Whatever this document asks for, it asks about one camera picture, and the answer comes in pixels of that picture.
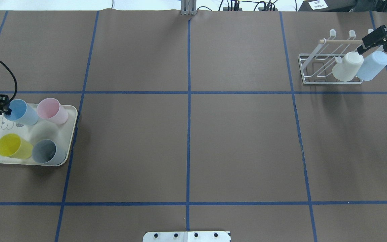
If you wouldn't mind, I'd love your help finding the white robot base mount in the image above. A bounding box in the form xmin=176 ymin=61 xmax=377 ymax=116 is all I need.
xmin=142 ymin=231 xmax=231 ymax=242

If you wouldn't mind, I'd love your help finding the cream plastic tray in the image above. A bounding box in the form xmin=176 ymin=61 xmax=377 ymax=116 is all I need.
xmin=0 ymin=105 xmax=78 ymax=165

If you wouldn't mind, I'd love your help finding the white wire cup rack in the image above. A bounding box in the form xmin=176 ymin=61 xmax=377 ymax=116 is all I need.
xmin=298 ymin=29 xmax=364 ymax=85

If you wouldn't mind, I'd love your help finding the light blue plastic cup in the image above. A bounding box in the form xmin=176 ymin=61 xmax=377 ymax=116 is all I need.
xmin=356 ymin=51 xmax=387 ymax=81

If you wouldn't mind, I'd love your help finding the aluminium frame post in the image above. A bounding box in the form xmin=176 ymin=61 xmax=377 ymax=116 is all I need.
xmin=181 ymin=0 xmax=198 ymax=16

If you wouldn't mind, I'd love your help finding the cream white plastic cup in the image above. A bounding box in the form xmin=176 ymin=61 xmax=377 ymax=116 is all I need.
xmin=332 ymin=51 xmax=364 ymax=82

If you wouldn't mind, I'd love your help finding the yellow plastic cup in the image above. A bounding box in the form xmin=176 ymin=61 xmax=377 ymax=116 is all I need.
xmin=0 ymin=133 xmax=33 ymax=159

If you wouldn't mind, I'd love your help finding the pink plastic cup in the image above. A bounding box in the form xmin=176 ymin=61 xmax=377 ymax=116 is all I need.
xmin=36 ymin=98 xmax=69 ymax=125

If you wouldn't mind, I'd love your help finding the grey plastic cup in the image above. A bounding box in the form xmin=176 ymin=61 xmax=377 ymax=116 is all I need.
xmin=31 ymin=139 xmax=67 ymax=166

